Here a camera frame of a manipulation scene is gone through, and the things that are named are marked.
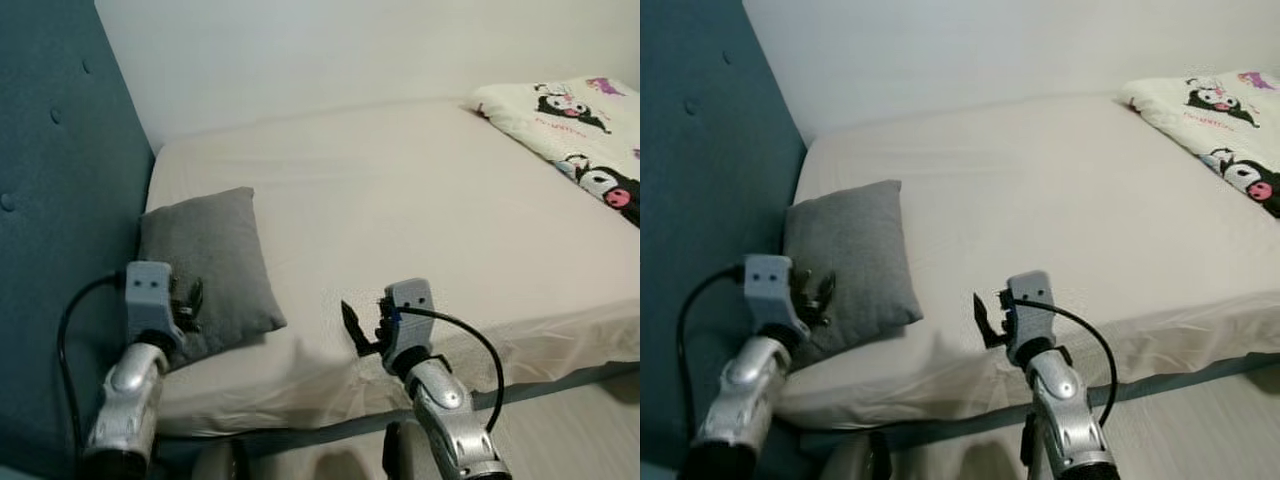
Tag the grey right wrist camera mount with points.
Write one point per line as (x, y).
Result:
(1030, 305)
(410, 310)

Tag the dark blue bed base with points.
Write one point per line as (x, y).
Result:
(580, 378)
(1230, 368)

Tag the dark robot leg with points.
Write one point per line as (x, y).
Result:
(402, 455)
(860, 462)
(1030, 450)

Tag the blue fabric headboard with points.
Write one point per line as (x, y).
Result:
(700, 120)
(60, 120)

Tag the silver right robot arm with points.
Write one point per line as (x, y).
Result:
(450, 410)
(1060, 410)

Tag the cream cartoon print quilt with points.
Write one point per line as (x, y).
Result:
(540, 115)
(1170, 100)

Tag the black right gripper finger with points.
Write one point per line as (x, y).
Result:
(987, 320)
(355, 328)

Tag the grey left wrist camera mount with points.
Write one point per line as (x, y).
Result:
(770, 290)
(150, 295)

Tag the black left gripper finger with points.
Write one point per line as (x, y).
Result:
(825, 298)
(196, 305)

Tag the mattress with beige sheet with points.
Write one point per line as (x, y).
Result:
(400, 200)
(1040, 200)

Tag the dark right robot leg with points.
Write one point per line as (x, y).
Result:
(402, 455)
(1030, 450)

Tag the dark left robot leg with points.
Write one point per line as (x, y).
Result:
(860, 462)

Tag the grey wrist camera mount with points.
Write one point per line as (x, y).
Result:
(410, 310)
(1030, 305)
(770, 290)
(150, 295)

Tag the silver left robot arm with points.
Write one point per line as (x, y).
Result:
(130, 400)
(745, 400)

